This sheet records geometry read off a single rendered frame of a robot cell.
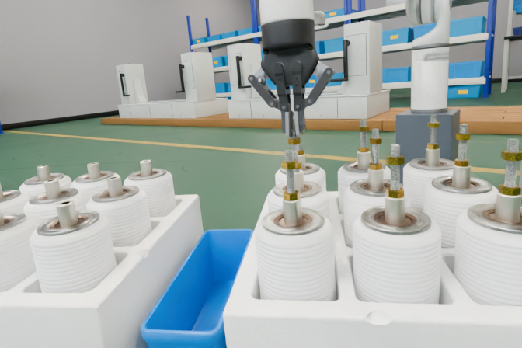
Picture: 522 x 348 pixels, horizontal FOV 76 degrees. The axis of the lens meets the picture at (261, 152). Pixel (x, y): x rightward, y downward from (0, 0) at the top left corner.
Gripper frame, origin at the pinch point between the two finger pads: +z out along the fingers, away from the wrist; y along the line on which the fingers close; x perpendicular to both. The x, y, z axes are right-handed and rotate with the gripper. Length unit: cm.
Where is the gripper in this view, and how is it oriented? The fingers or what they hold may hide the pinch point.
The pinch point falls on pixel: (293, 123)
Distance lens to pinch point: 50.2
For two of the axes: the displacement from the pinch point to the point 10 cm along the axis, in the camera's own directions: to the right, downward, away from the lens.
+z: 0.8, 9.7, 2.1
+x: 3.0, -2.2, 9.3
